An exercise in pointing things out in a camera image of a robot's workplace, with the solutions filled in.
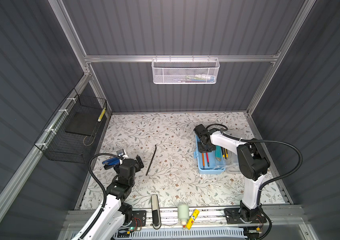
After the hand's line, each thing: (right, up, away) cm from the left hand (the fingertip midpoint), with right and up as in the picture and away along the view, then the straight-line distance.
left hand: (130, 159), depth 82 cm
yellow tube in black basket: (-16, +24, 0) cm, 29 cm away
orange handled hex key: (+43, -4, +13) cm, 46 cm away
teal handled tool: (+51, +2, +7) cm, 51 cm away
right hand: (+46, +3, +16) cm, 48 cm away
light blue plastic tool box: (+48, -5, +12) cm, 49 cm away
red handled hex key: (+46, -3, +12) cm, 47 cm away
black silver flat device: (+16, -26, -13) cm, 33 cm away
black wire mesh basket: (-28, +14, -9) cm, 32 cm away
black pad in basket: (-22, +20, -6) cm, 30 cm away
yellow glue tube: (+33, -27, -11) cm, 44 cm away
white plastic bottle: (+28, -23, -12) cm, 39 cm away
